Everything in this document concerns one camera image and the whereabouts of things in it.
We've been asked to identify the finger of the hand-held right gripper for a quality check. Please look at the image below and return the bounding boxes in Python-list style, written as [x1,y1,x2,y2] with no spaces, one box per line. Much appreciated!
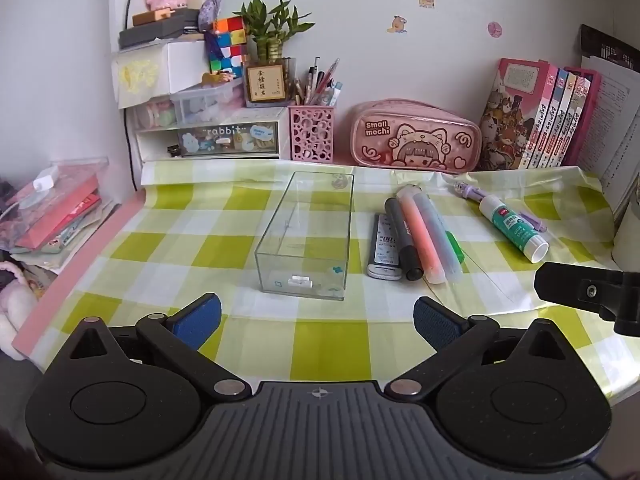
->
[533,261,640,337]

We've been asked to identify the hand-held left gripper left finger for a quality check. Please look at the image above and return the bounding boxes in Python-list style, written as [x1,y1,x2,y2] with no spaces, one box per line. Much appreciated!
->
[67,294,252,404]

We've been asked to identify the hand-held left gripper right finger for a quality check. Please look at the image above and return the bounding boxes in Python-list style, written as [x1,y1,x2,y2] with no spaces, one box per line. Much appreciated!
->
[384,296,567,404]

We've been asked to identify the green highlighter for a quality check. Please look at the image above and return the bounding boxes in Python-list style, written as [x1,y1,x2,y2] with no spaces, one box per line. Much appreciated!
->
[444,230,466,265]

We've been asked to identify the black marker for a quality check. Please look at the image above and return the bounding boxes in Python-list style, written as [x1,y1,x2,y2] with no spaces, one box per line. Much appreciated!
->
[384,197,425,282]

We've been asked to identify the salmon pink highlighter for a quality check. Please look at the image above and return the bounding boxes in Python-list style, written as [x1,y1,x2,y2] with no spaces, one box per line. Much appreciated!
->
[397,185,447,285]

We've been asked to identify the white teal glue stick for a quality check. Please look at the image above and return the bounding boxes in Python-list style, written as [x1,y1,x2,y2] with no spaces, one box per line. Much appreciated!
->
[479,195,550,264]

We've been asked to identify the black pencil lead case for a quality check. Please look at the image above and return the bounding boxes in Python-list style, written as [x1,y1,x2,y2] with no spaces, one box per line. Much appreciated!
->
[366,212,403,282]

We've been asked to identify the pale translucent highlighter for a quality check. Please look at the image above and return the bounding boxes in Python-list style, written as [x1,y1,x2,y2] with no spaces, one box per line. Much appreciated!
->
[417,192,465,283]

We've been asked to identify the clear plastic organizer box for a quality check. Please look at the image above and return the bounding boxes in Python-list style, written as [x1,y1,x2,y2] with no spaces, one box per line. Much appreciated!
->
[255,171,356,302]

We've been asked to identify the slim purple pen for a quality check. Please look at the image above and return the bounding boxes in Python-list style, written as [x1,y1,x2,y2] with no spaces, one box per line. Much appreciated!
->
[453,181,549,234]

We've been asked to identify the green checked tablecloth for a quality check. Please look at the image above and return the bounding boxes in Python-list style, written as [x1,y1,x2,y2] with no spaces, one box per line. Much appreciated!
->
[25,157,640,413]

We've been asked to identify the stack of books and papers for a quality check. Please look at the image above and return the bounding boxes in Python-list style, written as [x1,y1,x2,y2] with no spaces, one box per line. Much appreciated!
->
[10,195,123,273]

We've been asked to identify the white text pages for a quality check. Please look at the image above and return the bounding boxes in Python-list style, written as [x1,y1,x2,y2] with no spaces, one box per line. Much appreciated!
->
[590,55,640,221]

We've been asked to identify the illustrated comic book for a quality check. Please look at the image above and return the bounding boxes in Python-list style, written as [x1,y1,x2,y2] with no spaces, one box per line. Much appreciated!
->
[544,75,582,167]
[554,77,593,167]
[531,72,571,168]
[520,71,560,168]

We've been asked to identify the pink white plush toy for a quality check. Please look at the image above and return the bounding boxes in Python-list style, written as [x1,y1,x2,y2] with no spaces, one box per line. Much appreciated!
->
[0,260,43,361]

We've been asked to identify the clear drawer with stickers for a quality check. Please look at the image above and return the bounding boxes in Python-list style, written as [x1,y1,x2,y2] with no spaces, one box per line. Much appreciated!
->
[175,121,278,157]

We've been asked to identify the pink cartoon pencil case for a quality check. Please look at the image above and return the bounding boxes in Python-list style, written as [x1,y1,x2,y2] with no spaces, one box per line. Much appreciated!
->
[349,99,482,171]

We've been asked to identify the clear plastic tray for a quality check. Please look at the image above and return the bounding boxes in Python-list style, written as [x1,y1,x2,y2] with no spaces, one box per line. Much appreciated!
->
[0,156,110,221]

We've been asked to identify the white drawer organizer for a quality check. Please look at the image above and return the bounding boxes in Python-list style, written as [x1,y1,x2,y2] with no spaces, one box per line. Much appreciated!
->
[125,105,292,163]

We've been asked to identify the clear drawer with tape rolls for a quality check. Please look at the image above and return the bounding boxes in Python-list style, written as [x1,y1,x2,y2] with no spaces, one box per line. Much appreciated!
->
[127,99,177,130]

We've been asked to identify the clear lidded storage box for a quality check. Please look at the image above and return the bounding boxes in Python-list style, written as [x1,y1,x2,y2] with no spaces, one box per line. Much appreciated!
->
[171,81,247,125]

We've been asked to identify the pink perforated pen holder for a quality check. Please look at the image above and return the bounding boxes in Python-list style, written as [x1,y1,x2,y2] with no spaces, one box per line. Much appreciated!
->
[288,105,335,163]

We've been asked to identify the lucky bamboo in glass vase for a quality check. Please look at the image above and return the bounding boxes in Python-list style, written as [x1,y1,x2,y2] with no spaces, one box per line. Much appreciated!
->
[232,0,317,108]

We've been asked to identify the white box with yellow sticker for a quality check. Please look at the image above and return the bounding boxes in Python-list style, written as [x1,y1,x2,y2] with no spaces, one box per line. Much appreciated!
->
[111,40,211,109]

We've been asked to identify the bunch of assorted pens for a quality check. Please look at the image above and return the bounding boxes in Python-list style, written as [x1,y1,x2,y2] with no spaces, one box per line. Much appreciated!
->
[292,56,345,108]

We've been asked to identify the colourful puzzle cube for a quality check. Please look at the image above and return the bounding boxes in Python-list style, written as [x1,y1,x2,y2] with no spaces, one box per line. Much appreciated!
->
[207,16,249,77]

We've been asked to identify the dark grey flat box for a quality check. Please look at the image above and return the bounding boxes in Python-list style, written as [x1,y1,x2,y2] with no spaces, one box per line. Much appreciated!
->
[118,9,202,51]

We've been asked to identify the brown flat box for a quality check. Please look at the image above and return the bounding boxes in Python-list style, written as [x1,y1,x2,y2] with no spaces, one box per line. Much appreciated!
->
[132,6,188,27]

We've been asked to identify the purple tasselled sachet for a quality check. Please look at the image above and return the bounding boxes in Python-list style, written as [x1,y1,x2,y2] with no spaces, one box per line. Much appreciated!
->
[198,0,227,63]

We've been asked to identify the black wall cable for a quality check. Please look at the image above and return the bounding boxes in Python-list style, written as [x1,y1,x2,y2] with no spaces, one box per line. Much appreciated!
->
[122,0,143,192]

